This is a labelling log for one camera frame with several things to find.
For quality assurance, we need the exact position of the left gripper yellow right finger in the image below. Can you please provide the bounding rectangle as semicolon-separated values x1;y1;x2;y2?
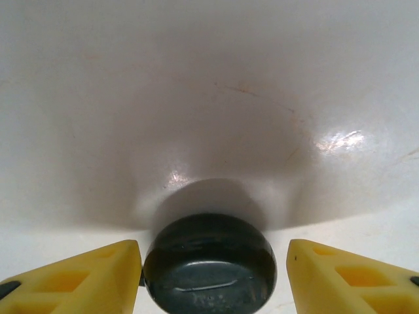
286;238;419;314

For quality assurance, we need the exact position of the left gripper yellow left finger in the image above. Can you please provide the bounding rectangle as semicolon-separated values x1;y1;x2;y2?
0;239;144;314

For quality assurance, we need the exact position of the black round charging case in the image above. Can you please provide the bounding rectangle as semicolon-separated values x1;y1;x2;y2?
143;213;278;311

